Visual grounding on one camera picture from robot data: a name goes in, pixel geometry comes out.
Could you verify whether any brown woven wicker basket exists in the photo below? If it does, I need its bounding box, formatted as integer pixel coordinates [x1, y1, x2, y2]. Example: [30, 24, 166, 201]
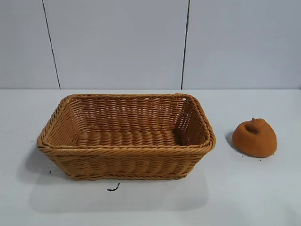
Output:
[36, 93, 217, 181]

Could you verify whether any orange fruit with stem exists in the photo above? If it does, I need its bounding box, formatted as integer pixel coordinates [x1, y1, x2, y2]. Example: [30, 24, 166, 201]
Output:
[232, 117, 278, 158]

